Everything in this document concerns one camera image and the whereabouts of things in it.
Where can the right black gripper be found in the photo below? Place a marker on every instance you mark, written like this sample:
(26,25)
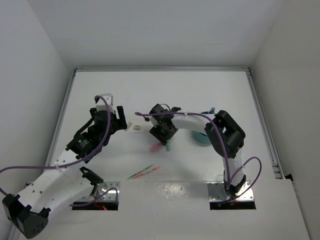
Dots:
(155,131)

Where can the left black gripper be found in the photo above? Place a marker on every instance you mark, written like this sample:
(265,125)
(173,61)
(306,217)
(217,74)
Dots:
(119,123)

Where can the beige eraser block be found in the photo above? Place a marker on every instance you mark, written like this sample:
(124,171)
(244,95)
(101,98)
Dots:
(129,124)

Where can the green highlighter marker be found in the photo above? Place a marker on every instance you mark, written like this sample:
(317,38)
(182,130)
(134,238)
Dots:
(168,147)

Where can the pink highlighter marker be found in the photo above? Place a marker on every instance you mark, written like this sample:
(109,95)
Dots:
(155,147)

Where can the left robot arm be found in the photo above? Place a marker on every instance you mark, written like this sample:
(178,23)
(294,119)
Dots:
(67,181)

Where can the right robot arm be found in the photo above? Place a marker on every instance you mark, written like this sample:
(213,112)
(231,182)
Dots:
(224,134)

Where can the small tan square box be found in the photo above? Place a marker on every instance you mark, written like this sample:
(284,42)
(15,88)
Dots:
(137,127)

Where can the teal round divided container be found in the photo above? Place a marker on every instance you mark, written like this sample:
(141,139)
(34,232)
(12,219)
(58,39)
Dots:
(201,137)

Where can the green thin pen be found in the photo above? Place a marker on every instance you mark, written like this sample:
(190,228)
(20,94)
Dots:
(140,172)

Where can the red thin pen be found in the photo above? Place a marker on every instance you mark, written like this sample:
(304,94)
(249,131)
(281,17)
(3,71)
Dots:
(147,172)

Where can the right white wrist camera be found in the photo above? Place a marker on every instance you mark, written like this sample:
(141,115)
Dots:
(149,119)

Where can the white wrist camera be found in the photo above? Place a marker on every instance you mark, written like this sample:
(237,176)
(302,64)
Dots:
(149,119)
(103,100)

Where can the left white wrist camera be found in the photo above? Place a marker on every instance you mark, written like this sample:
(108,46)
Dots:
(103,100)

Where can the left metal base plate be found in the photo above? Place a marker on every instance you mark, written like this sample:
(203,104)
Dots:
(109,191)

